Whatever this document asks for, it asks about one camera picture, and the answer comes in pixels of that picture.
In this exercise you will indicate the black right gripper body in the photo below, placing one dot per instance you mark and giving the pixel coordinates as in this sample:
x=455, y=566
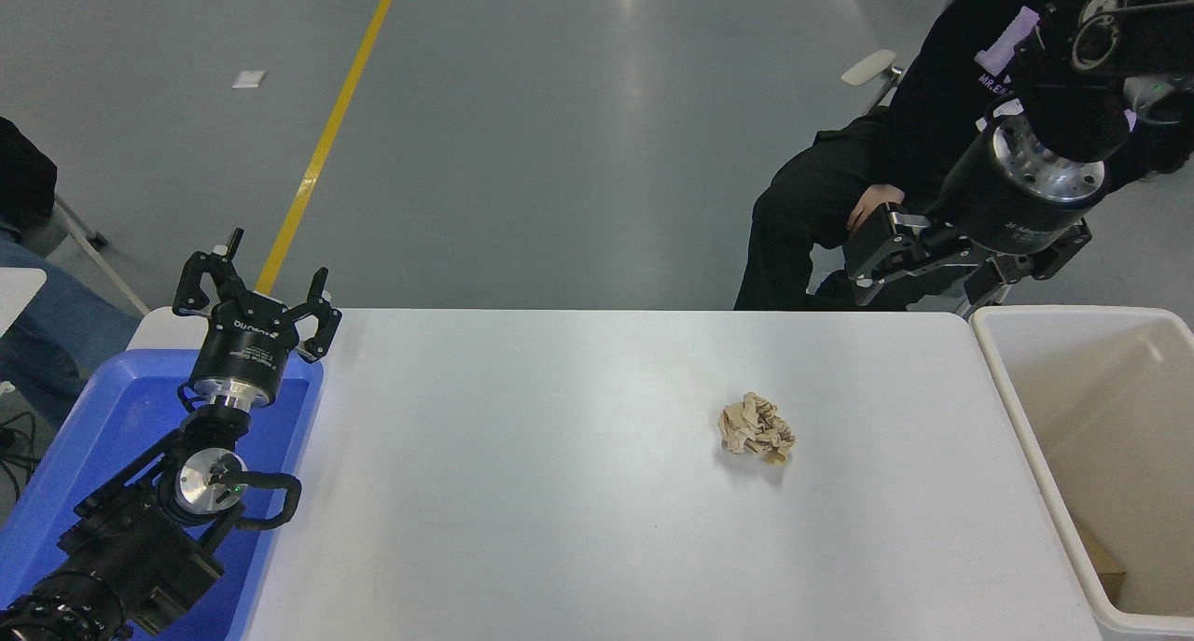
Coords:
x=998, y=207

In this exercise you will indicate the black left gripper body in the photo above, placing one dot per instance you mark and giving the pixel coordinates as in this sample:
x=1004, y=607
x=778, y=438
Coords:
x=244, y=347

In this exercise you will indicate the tan paper ball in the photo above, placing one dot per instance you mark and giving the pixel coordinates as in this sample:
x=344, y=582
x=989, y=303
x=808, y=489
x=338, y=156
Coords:
x=756, y=426

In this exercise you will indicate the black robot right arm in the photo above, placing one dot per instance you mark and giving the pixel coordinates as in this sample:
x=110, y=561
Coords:
x=1073, y=81

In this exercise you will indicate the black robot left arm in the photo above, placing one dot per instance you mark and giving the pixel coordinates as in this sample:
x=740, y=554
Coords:
x=140, y=548

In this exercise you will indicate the person's right hand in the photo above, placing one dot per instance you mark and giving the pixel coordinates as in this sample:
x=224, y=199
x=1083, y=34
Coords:
x=872, y=202

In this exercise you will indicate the person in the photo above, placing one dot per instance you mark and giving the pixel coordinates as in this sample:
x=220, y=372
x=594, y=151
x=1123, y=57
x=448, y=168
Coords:
x=821, y=202
x=56, y=324

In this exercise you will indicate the grey metal chair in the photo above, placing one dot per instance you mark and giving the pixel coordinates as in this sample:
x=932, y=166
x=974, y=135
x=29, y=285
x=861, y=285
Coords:
x=89, y=240

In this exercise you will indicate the blue plastic tray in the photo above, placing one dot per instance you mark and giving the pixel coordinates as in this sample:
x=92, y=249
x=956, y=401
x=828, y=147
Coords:
x=112, y=417

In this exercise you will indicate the large pale plastic bin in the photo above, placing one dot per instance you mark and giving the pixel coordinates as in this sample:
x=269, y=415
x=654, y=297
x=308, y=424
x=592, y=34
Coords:
x=1101, y=417

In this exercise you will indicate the white paper scrap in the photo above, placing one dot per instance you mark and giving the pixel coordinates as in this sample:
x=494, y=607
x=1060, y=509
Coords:
x=249, y=78

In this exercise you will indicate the small white table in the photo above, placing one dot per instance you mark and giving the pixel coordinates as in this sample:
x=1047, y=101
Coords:
x=17, y=296

